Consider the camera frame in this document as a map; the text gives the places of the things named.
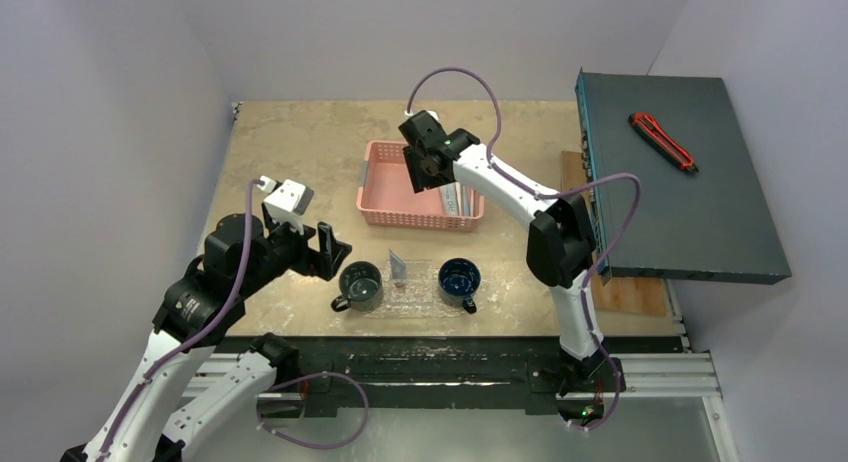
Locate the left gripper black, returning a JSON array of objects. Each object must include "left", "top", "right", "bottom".
[{"left": 239, "top": 209, "right": 351, "bottom": 295}]

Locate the dark green mug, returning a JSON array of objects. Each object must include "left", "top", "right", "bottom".
[{"left": 330, "top": 261, "right": 384, "bottom": 312}]

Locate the white toothpaste black cap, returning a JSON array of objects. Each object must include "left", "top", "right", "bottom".
[{"left": 439, "top": 183, "right": 463, "bottom": 216}]

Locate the pink plastic basket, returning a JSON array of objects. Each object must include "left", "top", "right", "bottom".
[{"left": 356, "top": 140, "right": 485, "bottom": 232}]

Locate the clear acrylic holder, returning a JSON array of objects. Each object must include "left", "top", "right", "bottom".
[{"left": 382, "top": 260, "right": 438, "bottom": 310}]

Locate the clear textured oval tray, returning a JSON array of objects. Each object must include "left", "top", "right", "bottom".
[{"left": 331, "top": 265, "right": 469, "bottom": 320}]

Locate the dark blue mug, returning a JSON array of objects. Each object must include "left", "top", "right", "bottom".
[{"left": 437, "top": 258, "right": 482, "bottom": 314}]

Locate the white toothpaste red cap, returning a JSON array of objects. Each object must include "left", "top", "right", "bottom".
[{"left": 389, "top": 250, "right": 408, "bottom": 289}]

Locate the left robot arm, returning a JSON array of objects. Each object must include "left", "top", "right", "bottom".
[{"left": 61, "top": 213, "right": 352, "bottom": 461}]

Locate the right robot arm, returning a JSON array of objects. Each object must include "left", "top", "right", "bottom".
[{"left": 399, "top": 111, "right": 624, "bottom": 389}]

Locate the toothbrush white blue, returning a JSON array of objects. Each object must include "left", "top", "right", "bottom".
[{"left": 461, "top": 185, "right": 475, "bottom": 217}]

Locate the red black utility knife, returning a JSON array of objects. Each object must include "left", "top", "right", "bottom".
[{"left": 628, "top": 112, "right": 699, "bottom": 174}]

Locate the dark grey metal box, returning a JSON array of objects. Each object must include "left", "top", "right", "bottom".
[{"left": 575, "top": 72, "right": 791, "bottom": 285}]

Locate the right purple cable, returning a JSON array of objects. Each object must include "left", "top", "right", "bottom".
[{"left": 405, "top": 66, "right": 643, "bottom": 432}]

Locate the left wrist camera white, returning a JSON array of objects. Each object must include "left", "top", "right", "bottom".
[{"left": 259, "top": 176, "right": 314, "bottom": 231}]

